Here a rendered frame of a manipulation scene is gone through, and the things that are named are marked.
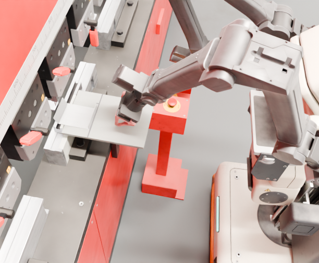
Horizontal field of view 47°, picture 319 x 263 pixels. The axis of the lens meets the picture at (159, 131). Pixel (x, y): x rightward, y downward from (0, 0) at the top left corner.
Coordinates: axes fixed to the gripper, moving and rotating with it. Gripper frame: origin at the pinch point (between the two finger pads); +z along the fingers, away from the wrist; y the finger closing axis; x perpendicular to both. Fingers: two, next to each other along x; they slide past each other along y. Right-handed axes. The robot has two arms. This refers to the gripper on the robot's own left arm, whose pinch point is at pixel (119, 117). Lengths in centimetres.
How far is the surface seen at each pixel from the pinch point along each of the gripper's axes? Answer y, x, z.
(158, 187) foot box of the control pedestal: -24, 56, 74
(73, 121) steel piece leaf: 2.9, -11.5, 9.5
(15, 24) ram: 17, -35, -33
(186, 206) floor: -21, 77, 75
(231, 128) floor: -82, 95, 64
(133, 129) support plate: 1.7, 5.5, 0.3
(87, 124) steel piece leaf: 3.1, -7.4, 7.2
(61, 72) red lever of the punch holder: 10.7, -23.0, -19.6
